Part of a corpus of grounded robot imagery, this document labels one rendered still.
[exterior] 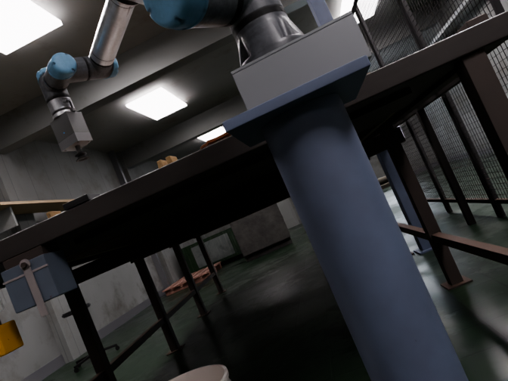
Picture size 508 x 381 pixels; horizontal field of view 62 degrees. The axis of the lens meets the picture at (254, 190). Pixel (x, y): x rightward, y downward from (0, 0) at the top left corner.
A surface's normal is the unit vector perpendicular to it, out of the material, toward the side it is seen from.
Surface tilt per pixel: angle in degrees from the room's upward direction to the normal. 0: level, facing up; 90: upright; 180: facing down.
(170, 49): 90
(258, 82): 90
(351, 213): 90
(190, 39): 90
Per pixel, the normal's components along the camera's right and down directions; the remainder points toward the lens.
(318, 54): -0.14, 0.00
